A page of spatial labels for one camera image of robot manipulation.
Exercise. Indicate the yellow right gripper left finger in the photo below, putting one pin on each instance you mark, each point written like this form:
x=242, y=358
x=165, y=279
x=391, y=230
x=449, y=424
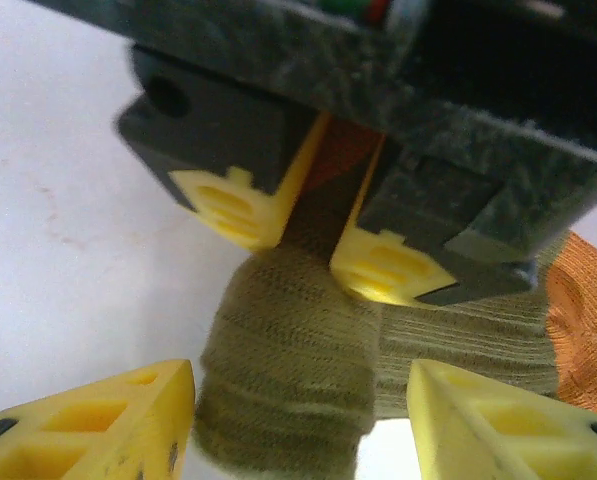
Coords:
x=103, y=425

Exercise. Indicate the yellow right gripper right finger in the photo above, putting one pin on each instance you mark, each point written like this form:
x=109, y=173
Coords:
x=503, y=430

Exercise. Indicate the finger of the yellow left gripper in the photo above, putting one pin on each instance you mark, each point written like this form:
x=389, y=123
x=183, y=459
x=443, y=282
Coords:
x=378, y=270
x=228, y=205

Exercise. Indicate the olive brown orange sock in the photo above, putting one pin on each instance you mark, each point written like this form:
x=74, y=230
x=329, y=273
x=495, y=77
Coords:
x=288, y=350

